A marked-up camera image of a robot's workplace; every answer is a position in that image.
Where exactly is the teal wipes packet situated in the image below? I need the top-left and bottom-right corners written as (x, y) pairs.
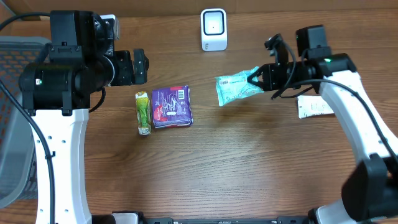
top-left (215, 67), bottom-right (264, 106)

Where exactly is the green yellow snack packet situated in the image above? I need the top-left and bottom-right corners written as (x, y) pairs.
top-left (135, 91), bottom-right (151, 136)

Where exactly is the white tube gold cap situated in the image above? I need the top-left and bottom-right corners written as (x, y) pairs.
top-left (297, 95), bottom-right (334, 119)

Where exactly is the purple pad package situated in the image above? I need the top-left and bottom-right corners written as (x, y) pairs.
top-left (151, 85), bottom-right (193, 129)

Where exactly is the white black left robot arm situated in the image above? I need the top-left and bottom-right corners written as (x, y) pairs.
top-left (19, 11), bottom-right (149, 224)

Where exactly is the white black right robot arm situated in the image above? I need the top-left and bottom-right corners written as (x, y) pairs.
top-left (248, 25), bottom-right (397, 223)

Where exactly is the white barcode scanner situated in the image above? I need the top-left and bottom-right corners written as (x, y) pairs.
top-left (200, 8), bottom-right (228, 52)

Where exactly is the grey plastic basket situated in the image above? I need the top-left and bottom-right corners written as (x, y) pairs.
top-left (1, 36), bottom-right (49, 208)

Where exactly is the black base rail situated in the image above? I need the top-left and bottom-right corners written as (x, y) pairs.
top-left (91, 207), bottom-right (366, 224)

